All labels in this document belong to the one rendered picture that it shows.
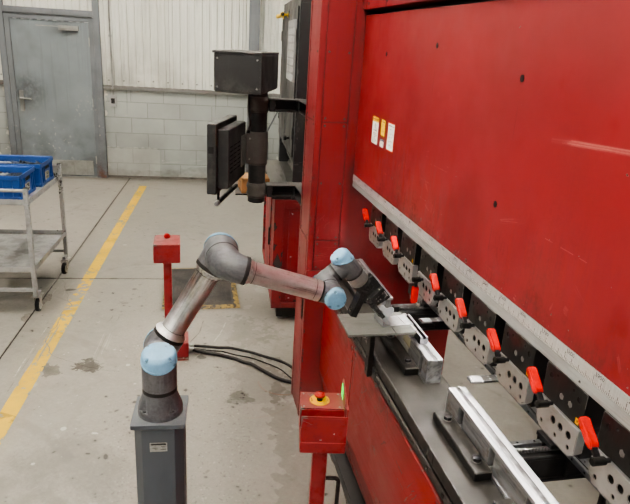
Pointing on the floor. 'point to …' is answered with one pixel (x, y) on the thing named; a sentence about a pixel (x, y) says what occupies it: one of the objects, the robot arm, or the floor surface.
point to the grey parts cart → (21, 241)
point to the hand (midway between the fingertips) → (383, 319)
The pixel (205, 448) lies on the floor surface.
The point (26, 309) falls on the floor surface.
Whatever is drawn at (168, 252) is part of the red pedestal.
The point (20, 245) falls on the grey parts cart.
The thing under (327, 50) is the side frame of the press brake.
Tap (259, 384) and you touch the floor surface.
